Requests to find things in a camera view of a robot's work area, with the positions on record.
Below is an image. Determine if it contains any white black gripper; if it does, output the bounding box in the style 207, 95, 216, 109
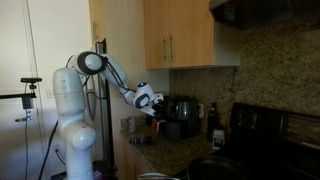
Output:
147, 93, 165, 117

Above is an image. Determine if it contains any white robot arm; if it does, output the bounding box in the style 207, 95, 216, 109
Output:
53, 51, 164, 180

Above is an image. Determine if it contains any black air fryer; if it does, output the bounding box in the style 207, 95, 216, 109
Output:
161, 96, 200, 141

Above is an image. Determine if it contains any pink soda can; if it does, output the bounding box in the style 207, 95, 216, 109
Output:
128, 118, 136, 133

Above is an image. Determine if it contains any small black rectangular box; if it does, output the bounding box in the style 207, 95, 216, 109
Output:
129, 136, 152, 144

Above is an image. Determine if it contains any granite counter base cabinet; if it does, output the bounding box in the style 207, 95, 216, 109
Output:
120, 116, 213, 180

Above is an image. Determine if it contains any dark glass bottle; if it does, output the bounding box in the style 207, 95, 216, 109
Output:
207, 103, 219, 141

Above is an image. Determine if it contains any wooden upper cabinet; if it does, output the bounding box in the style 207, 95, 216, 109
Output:
143, 0, 242, 71

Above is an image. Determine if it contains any small white blue box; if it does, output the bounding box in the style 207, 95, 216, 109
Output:
213, 129, 225, 149

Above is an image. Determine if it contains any black frying pan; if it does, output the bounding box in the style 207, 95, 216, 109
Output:
137, 155, 254, 180

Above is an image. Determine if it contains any range hood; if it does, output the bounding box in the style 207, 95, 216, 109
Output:
209, 0, 320, 30

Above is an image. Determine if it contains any black stove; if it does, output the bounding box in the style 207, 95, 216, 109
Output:
173, 102, 320, 180

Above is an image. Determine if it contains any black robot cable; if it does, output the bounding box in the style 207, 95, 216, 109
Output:
37, 120, 59, 180

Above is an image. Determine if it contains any black camera on stand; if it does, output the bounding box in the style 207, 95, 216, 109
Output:
0, 77, 42, 122

